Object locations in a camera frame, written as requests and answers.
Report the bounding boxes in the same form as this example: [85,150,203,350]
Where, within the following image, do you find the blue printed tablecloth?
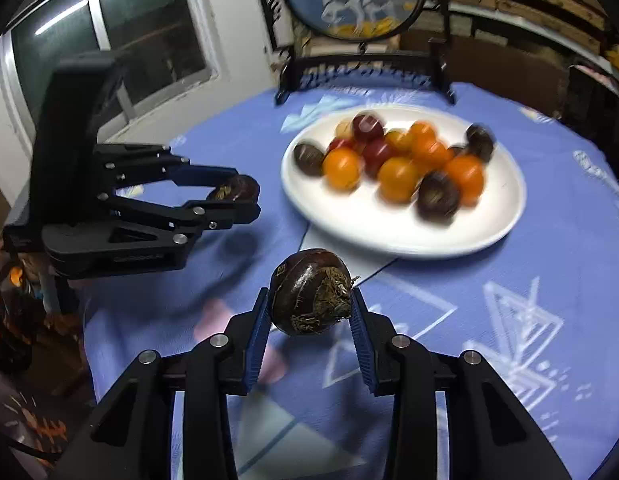
[82,80,619,480]

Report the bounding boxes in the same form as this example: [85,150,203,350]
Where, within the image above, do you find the orange tomato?
[442,154,485,206]
[322,147,364,192]

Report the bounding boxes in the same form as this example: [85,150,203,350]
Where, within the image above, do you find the white plate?
[280,105,527,260]

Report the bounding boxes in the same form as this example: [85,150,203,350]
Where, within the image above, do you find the shelf of wooden boxes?
[439,0,619,76]

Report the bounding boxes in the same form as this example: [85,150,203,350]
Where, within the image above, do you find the white framed window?
[0,0,223,161]

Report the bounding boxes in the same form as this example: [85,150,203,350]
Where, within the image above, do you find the dark printed cloth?
[0,240,90,461]

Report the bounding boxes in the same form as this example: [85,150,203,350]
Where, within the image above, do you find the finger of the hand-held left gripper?
[92,142,241,197]
[97,189,263,231]

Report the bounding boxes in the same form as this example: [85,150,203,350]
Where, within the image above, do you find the round deer screen ornament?
[250,0,457,106]

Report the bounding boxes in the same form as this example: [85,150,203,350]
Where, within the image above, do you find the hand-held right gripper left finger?
[50,287,275,480]

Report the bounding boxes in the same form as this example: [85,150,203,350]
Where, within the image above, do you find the brown board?
[399,30,570,116]

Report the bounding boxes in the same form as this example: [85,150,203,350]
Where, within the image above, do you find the dark purple tomato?
[362,140,397,178]
[350,112,385,143]

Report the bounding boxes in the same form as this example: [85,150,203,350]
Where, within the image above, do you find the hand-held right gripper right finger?
[347,287,573,480]

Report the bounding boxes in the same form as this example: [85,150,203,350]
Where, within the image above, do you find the black panel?
[564,62,619,126]

